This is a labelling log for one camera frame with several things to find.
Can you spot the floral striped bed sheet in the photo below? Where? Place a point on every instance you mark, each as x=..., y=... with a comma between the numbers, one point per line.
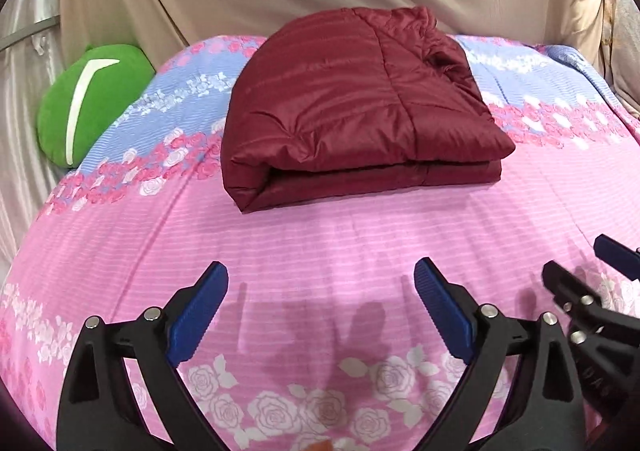
x=320, y=251

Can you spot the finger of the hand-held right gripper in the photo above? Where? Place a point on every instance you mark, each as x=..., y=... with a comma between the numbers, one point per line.
x=617, y=253
x=575, y=296

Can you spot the silver satin curtain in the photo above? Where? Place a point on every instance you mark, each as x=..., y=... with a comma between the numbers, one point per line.
x=22, y=106

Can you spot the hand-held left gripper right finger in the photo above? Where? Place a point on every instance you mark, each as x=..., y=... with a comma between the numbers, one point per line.
x=444, y=311

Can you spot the pale patterned curtain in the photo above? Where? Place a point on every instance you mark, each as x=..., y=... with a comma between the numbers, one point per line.
x=622, y=41

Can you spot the maroon quilted puffer jacket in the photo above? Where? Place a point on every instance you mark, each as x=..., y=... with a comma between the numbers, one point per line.
x=350, y=106

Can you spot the green plush pillow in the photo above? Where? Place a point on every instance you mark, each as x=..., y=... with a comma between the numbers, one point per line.
x=90, y=106

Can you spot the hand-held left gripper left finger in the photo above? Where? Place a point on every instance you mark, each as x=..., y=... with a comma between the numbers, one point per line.
x=199, y=313

